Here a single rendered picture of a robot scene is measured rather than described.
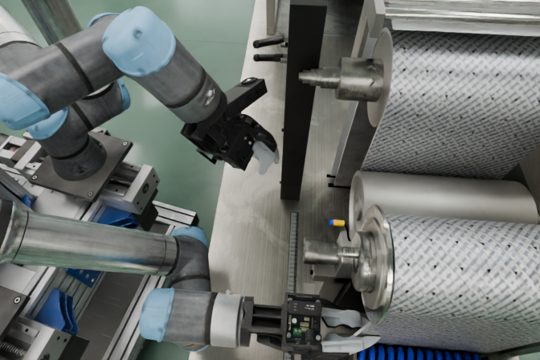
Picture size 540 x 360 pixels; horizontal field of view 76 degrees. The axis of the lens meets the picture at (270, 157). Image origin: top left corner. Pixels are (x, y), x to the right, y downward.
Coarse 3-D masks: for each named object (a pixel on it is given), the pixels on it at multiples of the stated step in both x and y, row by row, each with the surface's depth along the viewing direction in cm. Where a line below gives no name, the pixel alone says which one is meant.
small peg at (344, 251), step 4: (340, 248) 43; (344, 248) 43; (348, 248) 43; (352, 248) 43; (356, 248) 43; (336, 252) 44; (340, 252) 43; (344, 252) 43; (348, 252) 43; (352, 252) 43; (356, 252) 43; (340, 256) 43; (344, 256) 43; (348, 256) 43; (352, 256) 43; (356, 256) 43
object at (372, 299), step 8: (368, 224) 47; (376, 224) 43; (376, 232) 42; (376, 240) 42; (376, 248) 42; (392, 248) 40; (376, 280) 41; (392, 280) 39; (376, 288) 41; (368, 296) 44; (376, 296) 41; (368, 304) 44; (376, 304) 41
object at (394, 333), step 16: (384, 336) 54; (400, 336) 53; (416, 336) 52; (432, 336) 51; (448, 336) 50; (464, 336) 49; (480, 336) 48; (496, 336) 47; (512, 336) 46; (528, 336) 46; (480, 352) 59
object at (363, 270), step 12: (360, 240) 43; (372, 240) 43; (360, 252) 43; (372, 252) 42; (360, 264) 43; (372, 264) 42; (360, 276) 42; (372, 276) 42; (360, 288) 43; (372, 288) 43
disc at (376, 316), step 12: (372, 216) 46; (384, 216) 42; (384, 228) 40; (384, 240) 40; (384, 252) 40; (384, 264) 40; (384, 276) 39; (384, 288) 39; (384, 300) 39; (372, 312) 43; (384, 312) 39
